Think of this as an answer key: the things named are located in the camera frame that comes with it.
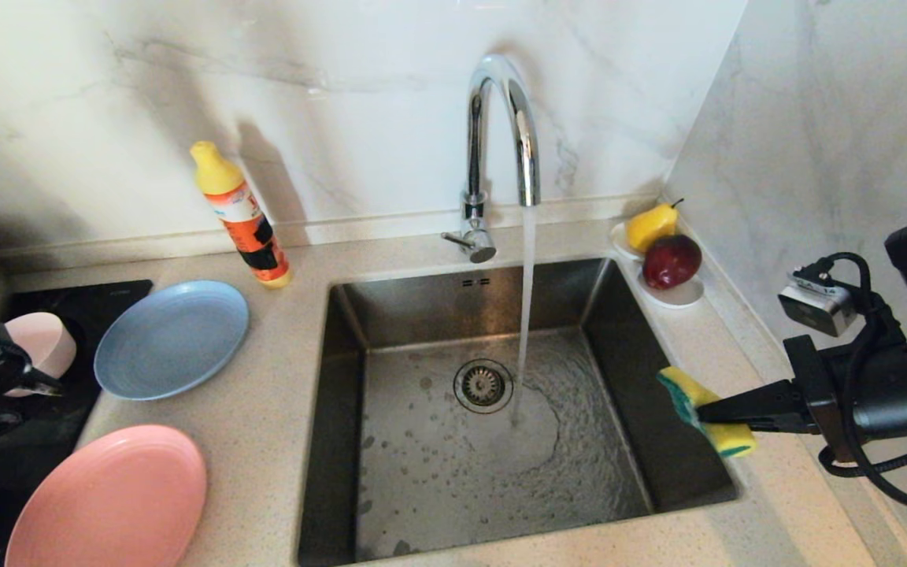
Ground yellow green sponge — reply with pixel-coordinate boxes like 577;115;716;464
656;366;757;459

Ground pink bowl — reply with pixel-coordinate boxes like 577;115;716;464
3;313;78;398

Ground blue grey plate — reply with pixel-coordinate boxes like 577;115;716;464
94;280;250;401

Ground orange dish soap bottle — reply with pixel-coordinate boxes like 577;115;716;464
190;142;293;289

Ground chrome gooseneck faucet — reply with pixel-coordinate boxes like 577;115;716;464
442;54;541;264

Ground metal sink drain strainer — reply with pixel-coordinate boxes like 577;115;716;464
453;360;514;415

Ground stainless steel sink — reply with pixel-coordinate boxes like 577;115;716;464
297;257;741;566

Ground black induction cooktop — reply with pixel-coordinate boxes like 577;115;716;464
0;280;153;567

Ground white fruit dish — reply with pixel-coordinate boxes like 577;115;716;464
609;220;705;309

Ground pink plate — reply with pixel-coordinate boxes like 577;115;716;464
5;425;208;567

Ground red apple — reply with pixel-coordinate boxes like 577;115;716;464
642;234;702;290

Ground yellow pear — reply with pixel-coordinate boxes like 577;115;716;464
627;198;684;253

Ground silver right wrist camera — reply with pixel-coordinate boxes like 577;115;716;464
778;270;860;338

